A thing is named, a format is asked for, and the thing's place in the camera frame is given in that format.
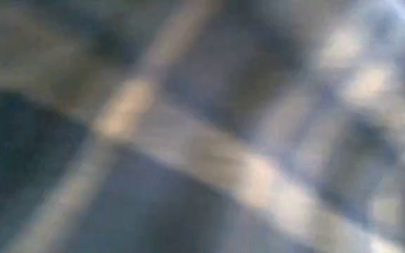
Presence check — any blue plaid shirt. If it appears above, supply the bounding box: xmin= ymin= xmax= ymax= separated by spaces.
xmin=0 ymin=0 xmax=405 ymax=253

